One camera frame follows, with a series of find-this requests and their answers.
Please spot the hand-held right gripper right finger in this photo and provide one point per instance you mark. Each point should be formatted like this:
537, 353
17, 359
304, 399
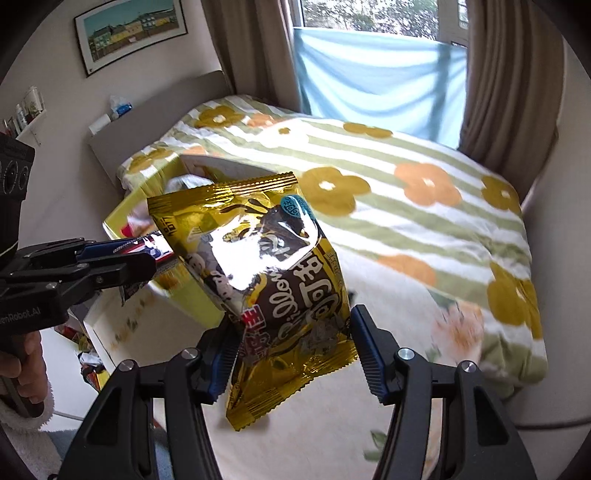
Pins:
369, 355

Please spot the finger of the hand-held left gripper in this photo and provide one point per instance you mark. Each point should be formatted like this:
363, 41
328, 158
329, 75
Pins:
106, 248
115, 272

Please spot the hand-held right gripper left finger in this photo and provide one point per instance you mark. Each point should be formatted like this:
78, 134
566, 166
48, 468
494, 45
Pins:
221, 364

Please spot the dark snack packet blue print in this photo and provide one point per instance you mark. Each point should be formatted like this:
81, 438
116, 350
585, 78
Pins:
159, 251

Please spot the green cardboard box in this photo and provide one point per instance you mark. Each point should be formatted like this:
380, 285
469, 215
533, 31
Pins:
198, 295

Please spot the gold foil snack bag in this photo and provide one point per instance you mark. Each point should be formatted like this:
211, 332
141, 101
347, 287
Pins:
277, 277

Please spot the person's left hand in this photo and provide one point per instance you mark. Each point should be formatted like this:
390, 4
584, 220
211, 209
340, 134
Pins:
25, 364

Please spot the white floral bed sheet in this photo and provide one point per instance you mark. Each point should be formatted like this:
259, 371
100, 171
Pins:
323, 415

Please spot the pile of colourful packets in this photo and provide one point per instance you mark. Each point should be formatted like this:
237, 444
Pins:
87, 357

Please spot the small white box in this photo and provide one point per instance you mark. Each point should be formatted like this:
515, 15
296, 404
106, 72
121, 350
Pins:
99, 125

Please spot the striped floral blanket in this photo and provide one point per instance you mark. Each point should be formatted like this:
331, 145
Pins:
392, 230

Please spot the tissue pack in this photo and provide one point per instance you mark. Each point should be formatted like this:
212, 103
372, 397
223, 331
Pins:
121, 107

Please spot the grey headboard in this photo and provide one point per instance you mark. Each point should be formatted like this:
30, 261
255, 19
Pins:
161, 110

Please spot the white printed cup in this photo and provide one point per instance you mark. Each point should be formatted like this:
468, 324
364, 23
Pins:
34, 100

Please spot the beige curtain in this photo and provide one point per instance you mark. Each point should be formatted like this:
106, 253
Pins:
249, 46
508, 83

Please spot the light blue cloth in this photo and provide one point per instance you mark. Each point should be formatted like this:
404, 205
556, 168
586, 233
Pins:
378, 83

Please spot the window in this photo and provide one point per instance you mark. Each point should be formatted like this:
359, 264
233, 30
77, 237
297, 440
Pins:
369, 16

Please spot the wall shelf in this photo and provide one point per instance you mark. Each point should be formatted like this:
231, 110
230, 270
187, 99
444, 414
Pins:
27, 129

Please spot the framed wall poster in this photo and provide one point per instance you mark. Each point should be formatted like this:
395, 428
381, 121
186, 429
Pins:
129, 34

